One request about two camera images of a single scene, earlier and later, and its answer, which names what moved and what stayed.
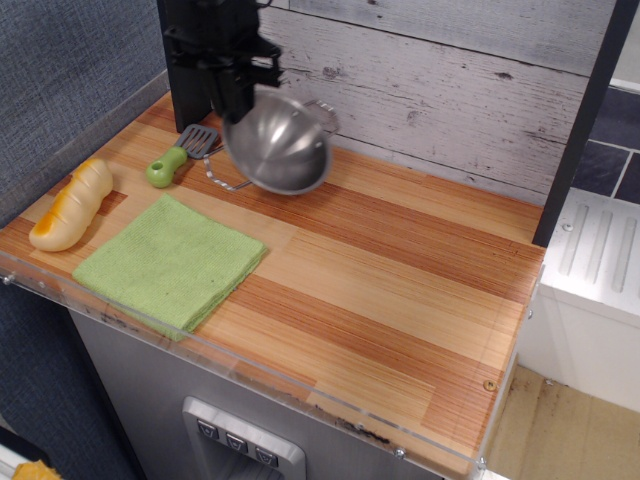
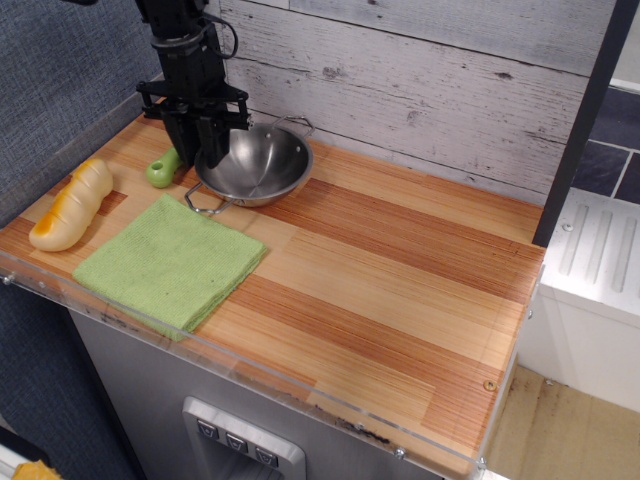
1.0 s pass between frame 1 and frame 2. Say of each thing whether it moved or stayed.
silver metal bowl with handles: moved
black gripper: moved
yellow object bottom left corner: stayed
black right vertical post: stayed
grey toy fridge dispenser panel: stayed
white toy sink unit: stayed
